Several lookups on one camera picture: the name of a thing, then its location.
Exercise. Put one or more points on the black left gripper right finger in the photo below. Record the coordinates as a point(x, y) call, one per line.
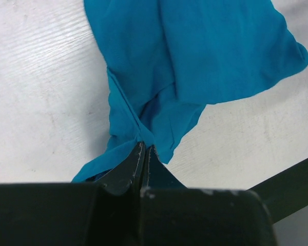
point(156, 175)

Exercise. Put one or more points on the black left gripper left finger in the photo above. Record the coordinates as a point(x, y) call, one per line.
point(119, 180)

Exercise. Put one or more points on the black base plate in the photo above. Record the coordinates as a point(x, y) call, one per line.
point(286, 192)

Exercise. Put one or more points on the teal t shirt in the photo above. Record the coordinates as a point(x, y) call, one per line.
point(167, 60)

